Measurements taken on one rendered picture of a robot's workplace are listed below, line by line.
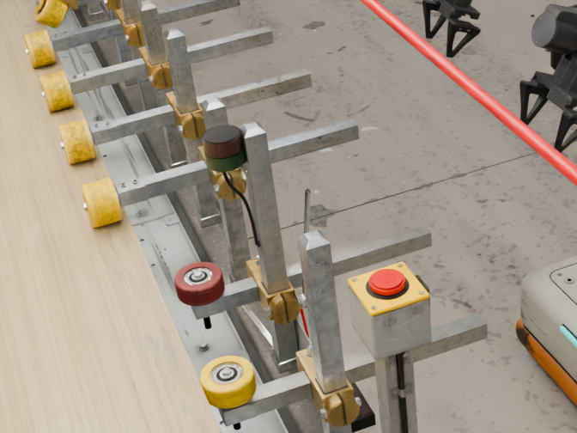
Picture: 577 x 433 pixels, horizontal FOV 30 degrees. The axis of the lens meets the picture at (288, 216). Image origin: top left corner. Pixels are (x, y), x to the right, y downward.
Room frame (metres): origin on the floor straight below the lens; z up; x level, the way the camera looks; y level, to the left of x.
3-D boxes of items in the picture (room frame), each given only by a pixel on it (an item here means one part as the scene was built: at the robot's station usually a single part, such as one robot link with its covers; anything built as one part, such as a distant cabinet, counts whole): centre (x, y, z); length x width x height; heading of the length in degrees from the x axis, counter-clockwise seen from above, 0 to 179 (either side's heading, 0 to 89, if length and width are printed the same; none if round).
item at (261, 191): (1.43, 0.04, 0.93); 0.04 x 0.04 x 0.48; 15
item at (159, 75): (2.17, 0.24, 0.95); 0.14 x 0.06 x 0.05; 15
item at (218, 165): (1.41, 0.08, 1.14); 0.06 x 0.06 x 0.02
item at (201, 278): (1.43, 0.16, 0.85); 0.08 x 0.08 x 0.11
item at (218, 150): (1.41, 0.08, 1.16); 0.06 x 0.06 x 0.02
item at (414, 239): (1.49, -0.03, 0.84); 0.43 x 0.03 x 0.04; 105
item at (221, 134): (1.41, 0.08, 1.07); 0.06 x 0.06 x 0.22; 15
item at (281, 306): (1.45, 0.05, 0.85); 0.14 x 0.06 x 0.05; 15
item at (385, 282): (0.93, -0.10, 1.22); 0.04 x 0.04 x 0.02
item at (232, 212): (1.67, 0.10, 0.86); 0.04 x 0.04 x 0.48; 15
